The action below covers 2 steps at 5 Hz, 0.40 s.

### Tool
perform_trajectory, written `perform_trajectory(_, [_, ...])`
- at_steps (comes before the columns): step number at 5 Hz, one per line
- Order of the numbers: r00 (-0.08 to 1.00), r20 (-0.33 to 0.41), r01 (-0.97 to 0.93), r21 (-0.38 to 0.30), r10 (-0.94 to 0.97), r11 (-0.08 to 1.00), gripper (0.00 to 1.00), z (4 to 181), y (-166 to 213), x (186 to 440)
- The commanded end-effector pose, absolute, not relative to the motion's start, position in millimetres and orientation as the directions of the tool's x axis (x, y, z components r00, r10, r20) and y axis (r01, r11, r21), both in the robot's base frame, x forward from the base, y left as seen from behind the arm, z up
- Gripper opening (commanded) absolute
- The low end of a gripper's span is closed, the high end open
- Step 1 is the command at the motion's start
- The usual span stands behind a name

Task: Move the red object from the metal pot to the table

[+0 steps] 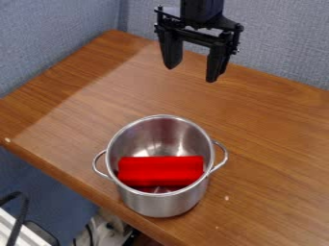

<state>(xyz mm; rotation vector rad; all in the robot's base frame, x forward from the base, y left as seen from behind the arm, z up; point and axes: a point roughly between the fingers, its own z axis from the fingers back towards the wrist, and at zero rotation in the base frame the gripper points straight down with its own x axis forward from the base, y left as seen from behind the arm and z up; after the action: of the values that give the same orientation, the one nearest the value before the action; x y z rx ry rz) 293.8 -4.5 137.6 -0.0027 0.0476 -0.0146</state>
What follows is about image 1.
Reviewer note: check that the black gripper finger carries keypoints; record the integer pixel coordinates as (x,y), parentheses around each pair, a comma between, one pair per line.
(216,61)
(169,44)

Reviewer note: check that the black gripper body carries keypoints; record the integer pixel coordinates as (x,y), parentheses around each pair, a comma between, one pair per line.
(199,14)

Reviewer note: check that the stainless steel pot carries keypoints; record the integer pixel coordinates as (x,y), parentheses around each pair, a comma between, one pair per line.
(156,136)

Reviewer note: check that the red rectangular block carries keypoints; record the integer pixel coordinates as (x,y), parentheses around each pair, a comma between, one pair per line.
(159,171)

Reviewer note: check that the white device under table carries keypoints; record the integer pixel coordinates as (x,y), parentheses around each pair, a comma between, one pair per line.
(105,230)

